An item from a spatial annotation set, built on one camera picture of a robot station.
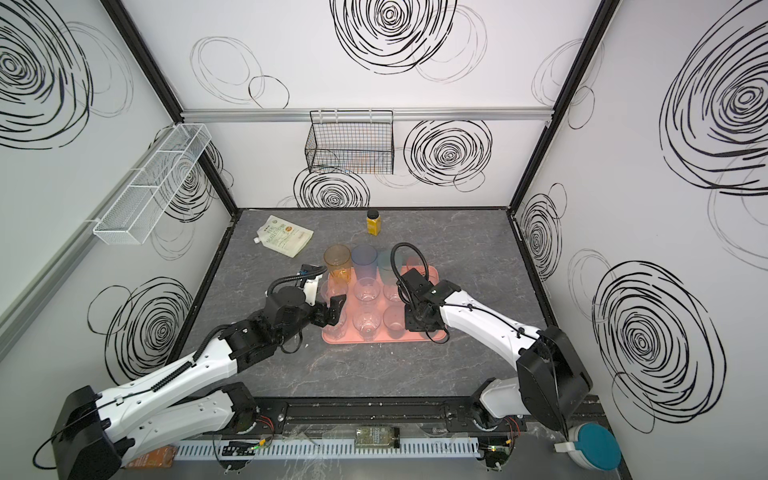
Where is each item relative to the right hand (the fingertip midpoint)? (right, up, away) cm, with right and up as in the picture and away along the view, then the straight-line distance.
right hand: (409, 326), depth 83 cm
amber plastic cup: (-21, +19, +6) cm, 29 cm away
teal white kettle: (+38, -20, -19) cm, 47 cm away
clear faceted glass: (-22, +10, +7) cm, 26 cm away
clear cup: (-12, +1, +2) cm, 13 cm away
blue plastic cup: (-13, +19, +8) cm, 24 cm away
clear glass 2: (-5, +8, +6) cm, 11 cm away
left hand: (-20, +10, -5) cm, 23 cm away
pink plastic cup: (+1, +18, -4) cm, 19 cm away
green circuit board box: (-8, -21, -15) cm, 27 cm away
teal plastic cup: (-7, +13, +11) cm, 19 cm away
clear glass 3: (-4, 0, +6) cm, 7 cm away
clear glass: (-13, +8, +11) cm, 19 cm away
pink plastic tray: (-19, -3, +3) cm, 19 cm away
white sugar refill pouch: (-45, +25, +28) cm, 59 cm away
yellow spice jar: (-11, +30, +25) cm, 41 cm away
